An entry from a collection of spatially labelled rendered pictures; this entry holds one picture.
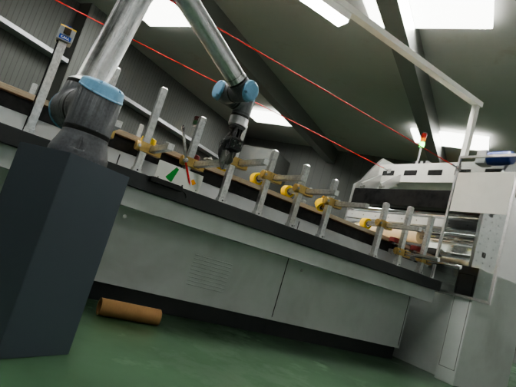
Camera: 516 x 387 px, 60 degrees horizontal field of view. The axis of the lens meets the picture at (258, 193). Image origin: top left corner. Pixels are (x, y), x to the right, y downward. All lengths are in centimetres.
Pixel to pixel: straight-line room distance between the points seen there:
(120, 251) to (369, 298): 192
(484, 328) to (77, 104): 324
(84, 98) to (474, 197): 306
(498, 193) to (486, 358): 124
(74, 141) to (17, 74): 571
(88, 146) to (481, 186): 306
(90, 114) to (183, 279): 143
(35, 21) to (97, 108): 588
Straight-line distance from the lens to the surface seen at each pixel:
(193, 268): 270
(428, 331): 399
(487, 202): 378
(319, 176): 1044
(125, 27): 182
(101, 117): 152
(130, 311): 226
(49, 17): 749
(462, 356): 371
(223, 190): 249
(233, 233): 255
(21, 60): 721
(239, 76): 193
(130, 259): 257
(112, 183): 151
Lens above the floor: 47
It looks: 8 degrees up
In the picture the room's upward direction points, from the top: 17 degrees clockwise
